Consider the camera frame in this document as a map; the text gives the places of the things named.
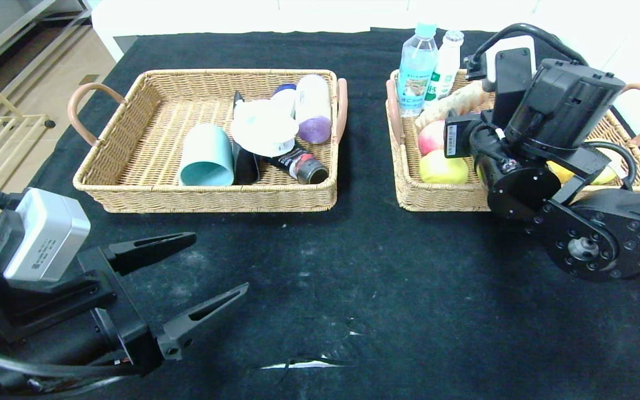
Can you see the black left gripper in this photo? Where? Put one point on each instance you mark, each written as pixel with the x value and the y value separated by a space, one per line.
pixel 124 311

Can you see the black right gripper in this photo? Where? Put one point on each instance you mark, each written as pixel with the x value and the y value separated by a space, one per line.
pixel 454 140

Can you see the pink peach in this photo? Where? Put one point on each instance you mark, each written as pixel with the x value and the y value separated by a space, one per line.
pixel 431 139

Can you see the ridged bread roll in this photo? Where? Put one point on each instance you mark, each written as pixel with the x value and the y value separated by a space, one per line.
pixel 453 105

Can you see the teal plastic mug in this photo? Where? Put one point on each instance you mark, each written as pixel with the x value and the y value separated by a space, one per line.
pixel 206 150

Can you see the white round lid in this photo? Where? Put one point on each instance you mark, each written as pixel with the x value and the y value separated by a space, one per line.
pixel 264 128

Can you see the wicker basket holding food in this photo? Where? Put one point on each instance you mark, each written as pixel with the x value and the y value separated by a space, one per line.
pixel 442 197

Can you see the wicker basket holding toiletries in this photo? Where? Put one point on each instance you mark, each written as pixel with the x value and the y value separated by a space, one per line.
pixel 148 139

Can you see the yellow lemon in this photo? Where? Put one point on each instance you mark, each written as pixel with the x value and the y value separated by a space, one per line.
pixel 442 169
pixel 603 176

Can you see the white milk bottle green label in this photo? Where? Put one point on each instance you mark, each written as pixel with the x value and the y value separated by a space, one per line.
pixel 445 66

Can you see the clear water bottle blue label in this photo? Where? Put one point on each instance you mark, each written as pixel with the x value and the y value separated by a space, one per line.
pixel 413 72

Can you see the yellow orange pear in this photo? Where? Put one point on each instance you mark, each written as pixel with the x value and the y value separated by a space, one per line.
pixel 561 171

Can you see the white bottle purple cap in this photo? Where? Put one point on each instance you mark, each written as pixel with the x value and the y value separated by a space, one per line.
pixel 313 111

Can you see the black flat case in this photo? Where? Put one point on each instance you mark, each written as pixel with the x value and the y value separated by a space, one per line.
pixel 245 166

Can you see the black cosmetic tube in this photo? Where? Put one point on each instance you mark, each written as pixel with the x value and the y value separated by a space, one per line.
pixel 303 166

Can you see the white lotion bottle blue cap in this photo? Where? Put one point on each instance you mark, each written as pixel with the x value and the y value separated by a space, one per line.
pixel 286 93

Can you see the light wooden rack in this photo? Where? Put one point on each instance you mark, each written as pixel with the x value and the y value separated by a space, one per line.
pixel 20 118

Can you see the white cabinet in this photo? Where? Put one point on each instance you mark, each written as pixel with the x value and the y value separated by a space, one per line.
pixel 214 16

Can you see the grey metal shelf unit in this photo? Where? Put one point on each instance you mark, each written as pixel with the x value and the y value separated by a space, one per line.
pixel 20 22

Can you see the black right camera bracket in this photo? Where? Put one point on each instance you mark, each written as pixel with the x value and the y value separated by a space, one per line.
pixel 511 83

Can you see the black camera bracket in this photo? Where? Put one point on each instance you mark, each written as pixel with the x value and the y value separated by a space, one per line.
pixel 511 83
pixel 36 303

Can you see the black left camera bracket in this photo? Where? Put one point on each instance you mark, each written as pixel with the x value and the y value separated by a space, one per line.
pixel 36 303

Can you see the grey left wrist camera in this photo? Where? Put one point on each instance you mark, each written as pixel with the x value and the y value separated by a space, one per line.
pixel 48 233

